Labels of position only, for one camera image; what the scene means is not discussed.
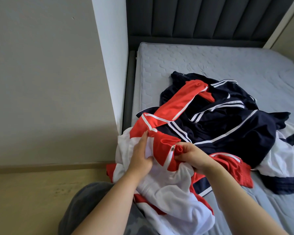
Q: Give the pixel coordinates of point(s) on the white and navy garment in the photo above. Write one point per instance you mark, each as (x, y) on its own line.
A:
(284, 161)

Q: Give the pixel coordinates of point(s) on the red and white jacket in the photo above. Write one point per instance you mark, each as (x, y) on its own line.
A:
(171, 193)

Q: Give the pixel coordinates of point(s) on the dark grey upholstered headboard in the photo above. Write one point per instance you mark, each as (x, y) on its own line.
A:
(201, 17)

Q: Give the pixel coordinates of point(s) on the person's right forearm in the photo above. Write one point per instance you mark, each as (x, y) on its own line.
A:
(240, 203)

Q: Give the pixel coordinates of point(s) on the person's left forearm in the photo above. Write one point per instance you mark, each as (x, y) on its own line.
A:
(112, 208)

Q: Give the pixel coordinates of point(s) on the person's left hand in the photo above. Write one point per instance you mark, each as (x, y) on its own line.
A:
(139, 161)

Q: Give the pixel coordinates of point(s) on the red and navy sports jacket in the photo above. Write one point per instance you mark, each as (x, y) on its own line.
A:
(235, 134)

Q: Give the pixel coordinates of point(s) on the grey quilted bed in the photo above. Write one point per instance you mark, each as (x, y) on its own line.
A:
(264, 61)

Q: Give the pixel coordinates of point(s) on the person's right hand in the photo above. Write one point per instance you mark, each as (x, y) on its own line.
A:
(193, 155)

